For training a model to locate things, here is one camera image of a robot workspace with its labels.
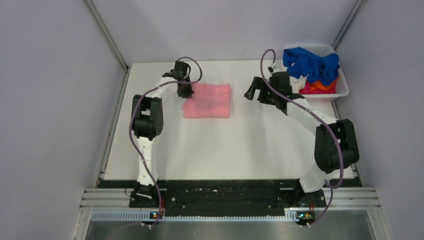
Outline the orange t-shirt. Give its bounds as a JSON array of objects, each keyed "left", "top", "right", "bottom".
[{"left": 311, "top": 75, "right": 340, "bottom": 94}]

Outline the magenta red t-shirt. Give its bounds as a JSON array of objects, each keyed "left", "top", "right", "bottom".
[{"left": 299, "top": 82, "right": 336, "bottom": 95}]

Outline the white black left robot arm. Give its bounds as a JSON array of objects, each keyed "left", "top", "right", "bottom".
[{"left": 128, "top": 57, "right": 194, "bottom": 210}]

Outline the pink t-shirt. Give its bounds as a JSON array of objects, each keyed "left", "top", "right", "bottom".
[{"left": 182, "top": 83, "right": 232, "bottom": 119}]

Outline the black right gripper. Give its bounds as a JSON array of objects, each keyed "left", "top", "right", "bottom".
[{"left": 244, "top": 76, "right": 279, "bottom": 106}]

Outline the blue t-shirt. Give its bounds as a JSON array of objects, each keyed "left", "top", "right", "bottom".
[{"left": 282, "top": 47, "right": 340, "bottom": 86}]

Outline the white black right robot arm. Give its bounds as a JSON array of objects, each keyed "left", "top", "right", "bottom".
[{"left": 244, "top": 71, "right": 360, "bottom": 206}]

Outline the white plastic laundry basket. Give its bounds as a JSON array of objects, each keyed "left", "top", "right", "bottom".
[{"left": 281, "top": 43, "right": 350, "bottom": 101}]

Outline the white t-shirt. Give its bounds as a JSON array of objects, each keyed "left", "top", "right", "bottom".
[{"left": 289, "top": 75, "right": 307, "bottom": 93}]

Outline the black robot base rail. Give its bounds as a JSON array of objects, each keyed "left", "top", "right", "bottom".
[{"left": 97, "top": 178, "right": 362, "bottom": 220}]

